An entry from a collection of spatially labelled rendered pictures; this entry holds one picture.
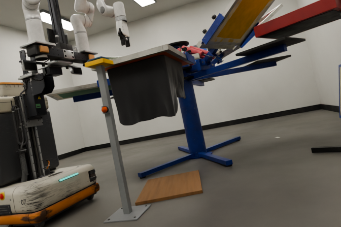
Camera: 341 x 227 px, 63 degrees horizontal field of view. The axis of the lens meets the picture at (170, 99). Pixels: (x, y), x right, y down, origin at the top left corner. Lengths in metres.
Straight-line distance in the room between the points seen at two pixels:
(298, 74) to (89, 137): 5.35
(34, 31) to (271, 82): 5.29
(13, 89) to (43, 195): 0.88
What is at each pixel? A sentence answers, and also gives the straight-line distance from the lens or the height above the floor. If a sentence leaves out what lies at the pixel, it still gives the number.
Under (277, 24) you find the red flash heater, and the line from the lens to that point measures 2.36.
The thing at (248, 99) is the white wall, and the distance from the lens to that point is 6.43.
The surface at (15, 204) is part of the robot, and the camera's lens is 2.11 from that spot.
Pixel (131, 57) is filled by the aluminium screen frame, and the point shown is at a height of 0.97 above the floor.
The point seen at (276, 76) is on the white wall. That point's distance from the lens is 6.46.
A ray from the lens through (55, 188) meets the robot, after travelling 2.08.
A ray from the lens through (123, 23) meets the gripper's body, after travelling 1.96.
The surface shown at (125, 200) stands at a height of 0.09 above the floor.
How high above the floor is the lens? 0.55
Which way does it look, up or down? 3 degrees up
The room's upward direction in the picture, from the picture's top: 12 degrees counter-clockwise
